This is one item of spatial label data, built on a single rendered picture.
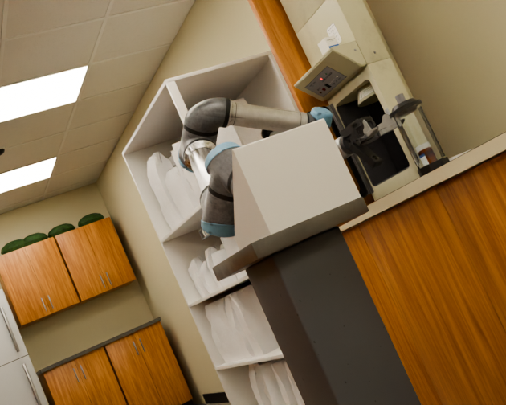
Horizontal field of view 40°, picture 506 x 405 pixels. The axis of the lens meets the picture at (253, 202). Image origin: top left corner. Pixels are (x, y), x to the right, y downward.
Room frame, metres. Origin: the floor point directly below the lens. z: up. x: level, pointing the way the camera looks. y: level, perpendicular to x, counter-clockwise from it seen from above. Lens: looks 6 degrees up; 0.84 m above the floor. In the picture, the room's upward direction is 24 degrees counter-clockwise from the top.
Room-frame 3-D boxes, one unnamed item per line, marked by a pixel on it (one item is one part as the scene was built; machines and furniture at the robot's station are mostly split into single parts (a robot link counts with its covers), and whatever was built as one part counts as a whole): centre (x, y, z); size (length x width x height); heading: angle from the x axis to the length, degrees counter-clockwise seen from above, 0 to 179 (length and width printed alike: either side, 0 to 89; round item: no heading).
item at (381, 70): (2.68, -0.62, 1.33); 0.32 x 0.25 x 0.77; 26
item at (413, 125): (2.18, -0.56, 1.06); 0.11 x 0.11 x 0.21
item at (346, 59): (2.60, -0.46, 1.46); 0.32 x 0.11 x 0.10; 26
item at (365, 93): (2.65, -0.61, 1.34); 0.18 x 0.18 x 0.05
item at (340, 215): (1.79, -0.04, 0.92); 0.32 x 0.32 x 0.04; 24
